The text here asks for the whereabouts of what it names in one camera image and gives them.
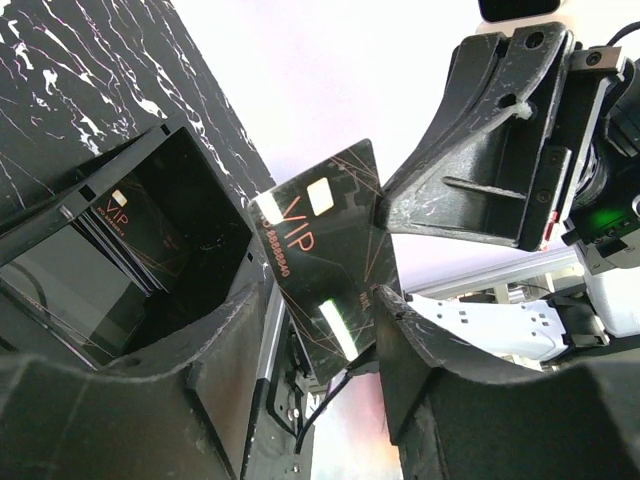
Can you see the black plastic card box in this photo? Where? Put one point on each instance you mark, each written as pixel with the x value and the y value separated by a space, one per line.
pixel 64 297

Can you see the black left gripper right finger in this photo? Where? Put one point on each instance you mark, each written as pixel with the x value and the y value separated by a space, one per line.
pixel 457 412

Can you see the black VIP credit card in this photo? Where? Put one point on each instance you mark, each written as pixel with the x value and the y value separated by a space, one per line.
pixel 327 254

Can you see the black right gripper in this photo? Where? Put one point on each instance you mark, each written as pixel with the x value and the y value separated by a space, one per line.
pixel 499 165

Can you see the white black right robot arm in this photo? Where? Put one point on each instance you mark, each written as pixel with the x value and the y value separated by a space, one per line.
pixel 552 311

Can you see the black metal base plate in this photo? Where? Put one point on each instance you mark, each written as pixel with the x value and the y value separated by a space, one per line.
pixel 288 400

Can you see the stack of black cards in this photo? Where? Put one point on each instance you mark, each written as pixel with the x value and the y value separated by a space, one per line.
pixel 130 225

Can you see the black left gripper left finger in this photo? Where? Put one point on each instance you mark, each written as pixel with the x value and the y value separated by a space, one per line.
pixel 176 409

